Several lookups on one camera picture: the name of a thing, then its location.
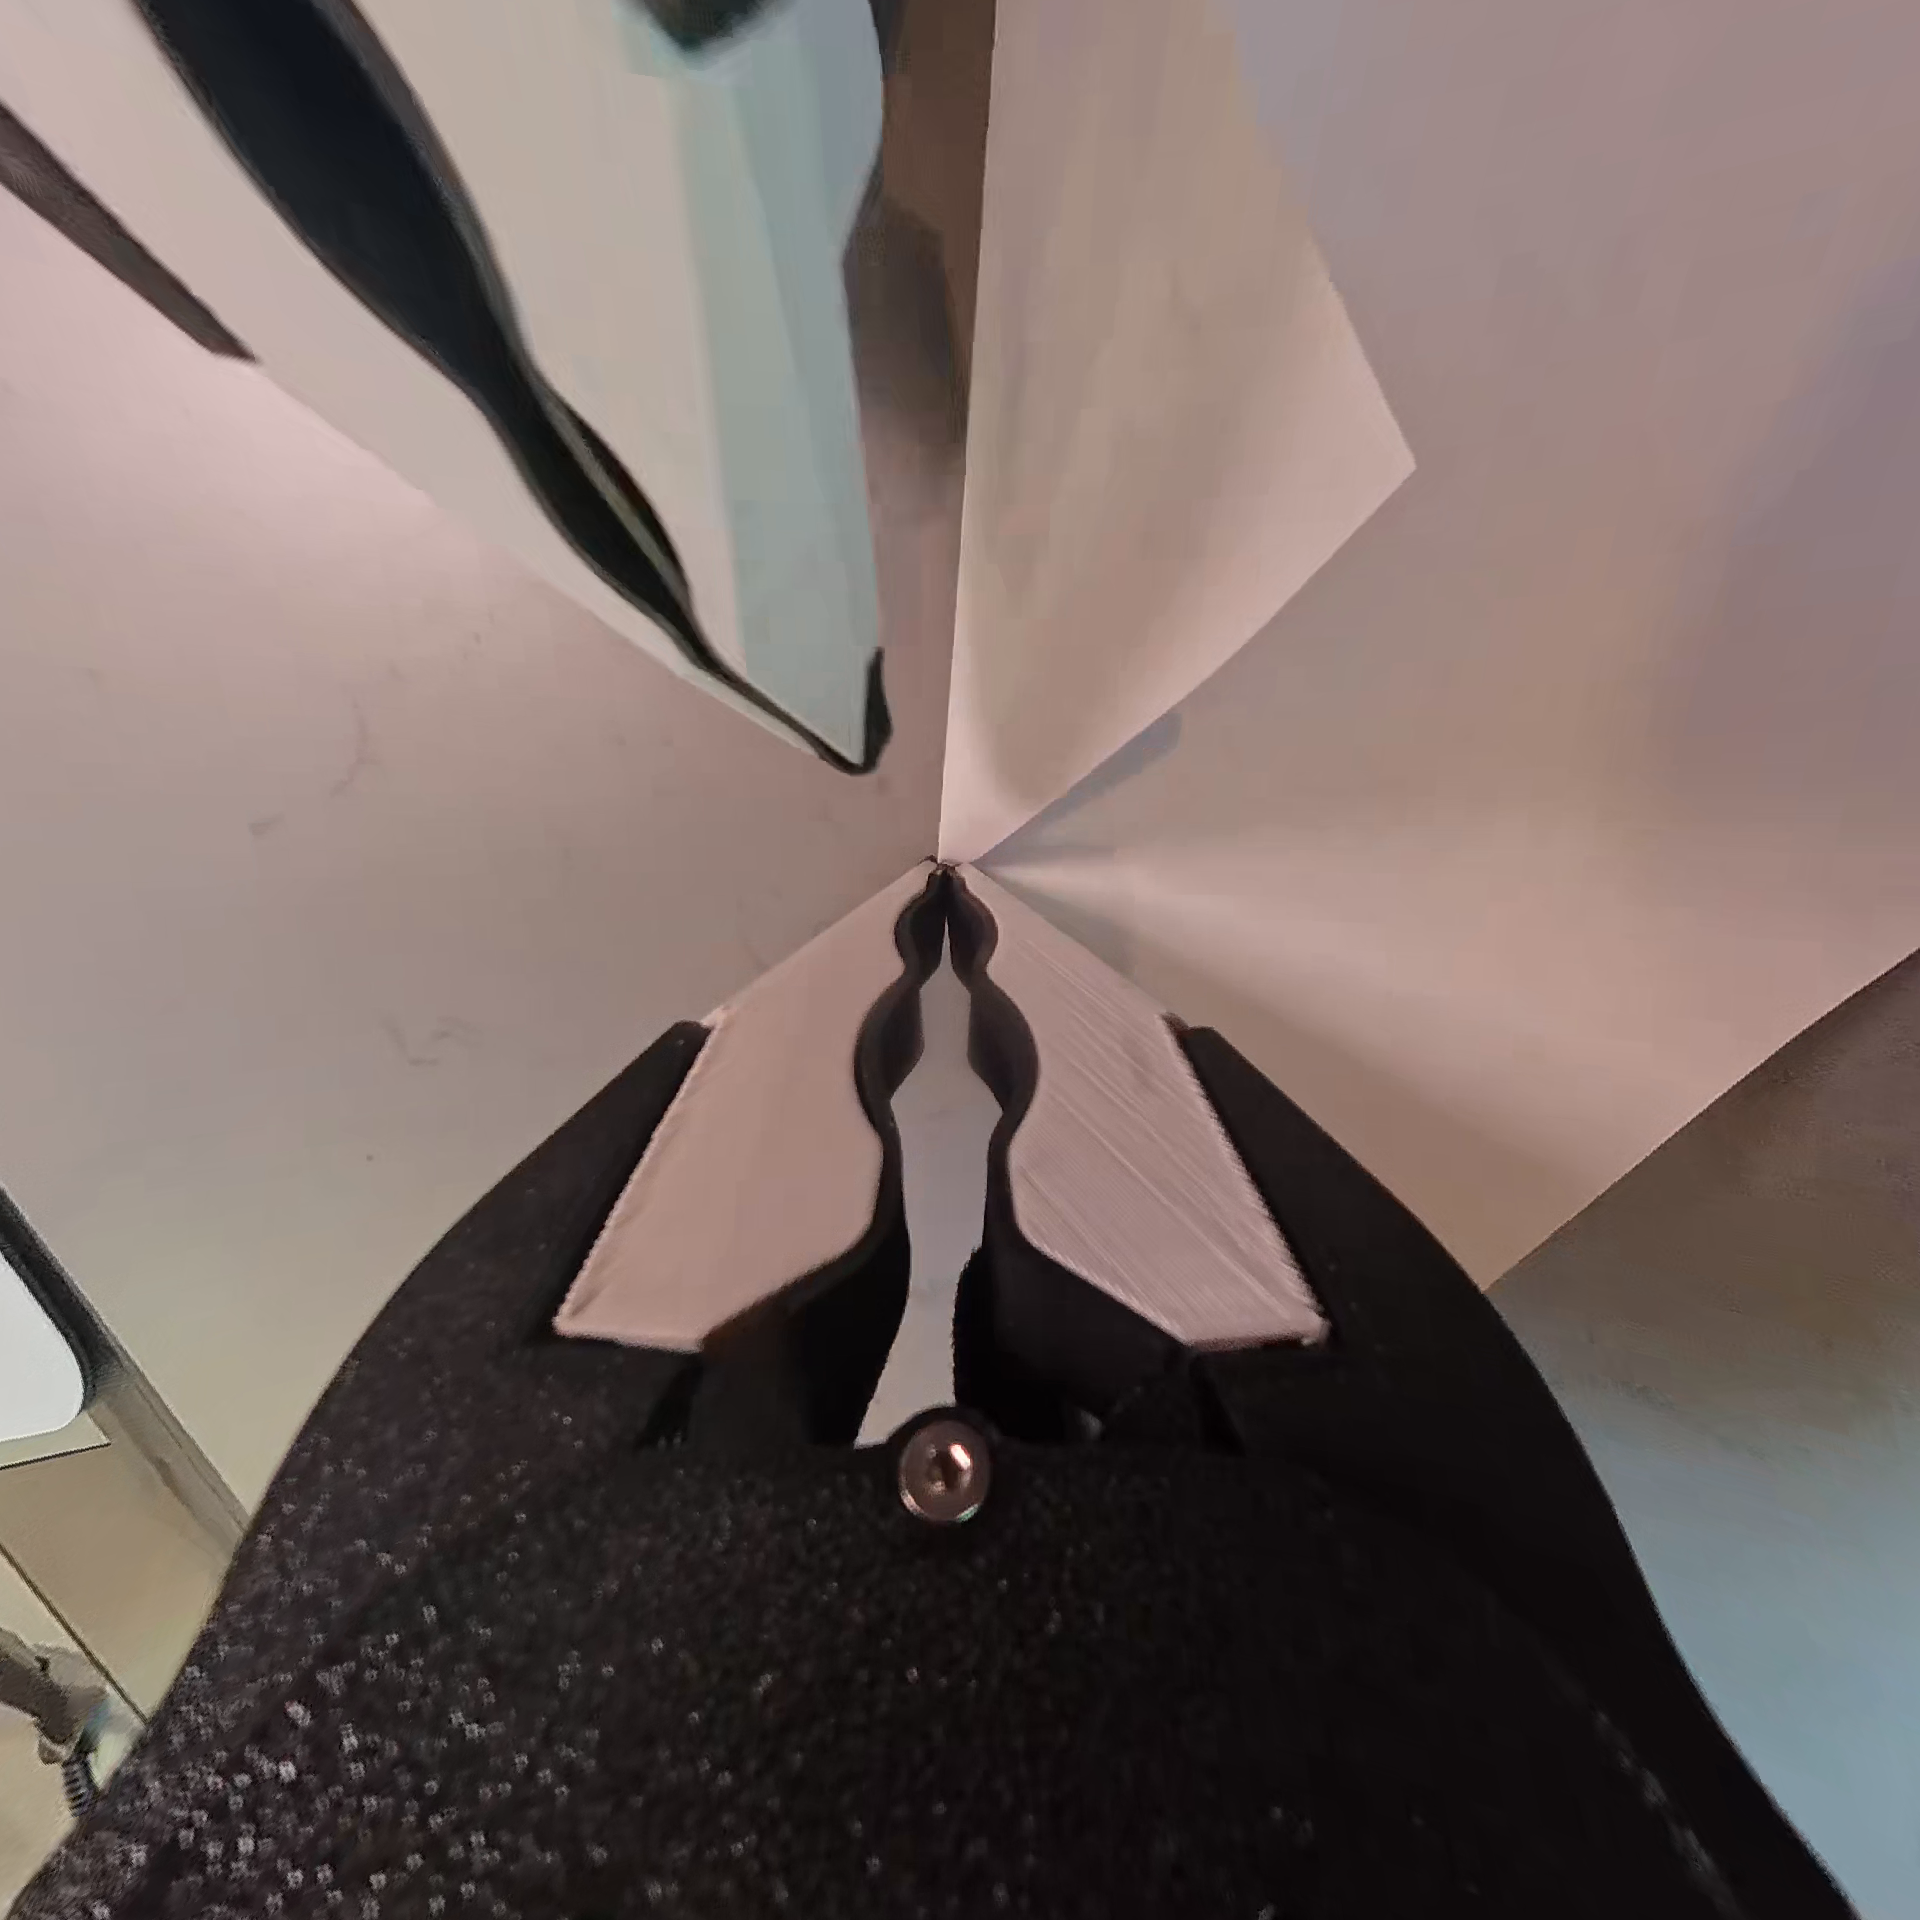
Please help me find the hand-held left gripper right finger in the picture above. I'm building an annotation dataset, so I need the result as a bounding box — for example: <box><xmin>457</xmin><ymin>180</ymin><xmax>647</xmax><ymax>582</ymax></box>
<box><xmin>945</xmin><ymin>861</ymin><xmax>1335</xmax><ymax>1444</ymax></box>

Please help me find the grey desk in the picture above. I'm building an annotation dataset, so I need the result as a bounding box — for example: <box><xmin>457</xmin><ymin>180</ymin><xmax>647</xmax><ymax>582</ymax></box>
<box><xmin>0</xmin><ymin>90</ymin><xmax>1920</xmax><ymax>1920</ymax></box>

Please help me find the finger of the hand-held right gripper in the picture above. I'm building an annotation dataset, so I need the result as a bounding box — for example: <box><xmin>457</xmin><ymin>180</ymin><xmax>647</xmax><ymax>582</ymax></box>
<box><xmin>369</xmin><ymin>0</ymin><xmax>895</xmax><ymax>779</ymax></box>
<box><xmin>0</xmin><ymin>0</ymin><xmax>845</xmax><ymax>767</ymax></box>

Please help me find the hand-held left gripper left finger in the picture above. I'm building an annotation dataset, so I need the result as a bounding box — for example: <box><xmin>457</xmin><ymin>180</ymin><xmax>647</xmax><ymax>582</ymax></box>
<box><xmin>551</xmin><ymin>860</ymin><xmax>950</xmax><ymax>1444</ymax></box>

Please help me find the white paper sheet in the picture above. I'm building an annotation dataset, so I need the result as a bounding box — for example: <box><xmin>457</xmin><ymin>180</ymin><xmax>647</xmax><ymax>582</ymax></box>
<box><xmin>855</xmin><ymin>0</ymin><xmax>1920</xmax><ymax>1443</ymax></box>

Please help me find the white laptop stand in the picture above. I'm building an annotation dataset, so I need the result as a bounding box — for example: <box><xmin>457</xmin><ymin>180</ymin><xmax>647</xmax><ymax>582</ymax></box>
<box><xmin>0</xmin><ymin>1183</ymin><xmax>129</xmax><ymax>1466</ymax></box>

